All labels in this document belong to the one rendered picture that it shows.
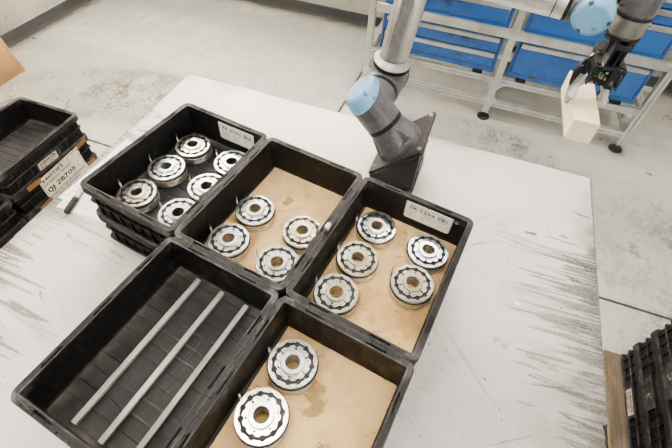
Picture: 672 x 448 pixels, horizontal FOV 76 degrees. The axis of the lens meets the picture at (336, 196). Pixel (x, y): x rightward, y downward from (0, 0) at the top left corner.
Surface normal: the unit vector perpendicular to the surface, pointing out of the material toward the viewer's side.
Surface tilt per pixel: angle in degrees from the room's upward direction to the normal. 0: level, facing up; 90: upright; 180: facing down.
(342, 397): 0
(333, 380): 0
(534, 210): 0
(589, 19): 94
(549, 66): 90
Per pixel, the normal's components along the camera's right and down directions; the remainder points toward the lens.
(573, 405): 0.05, -0.66
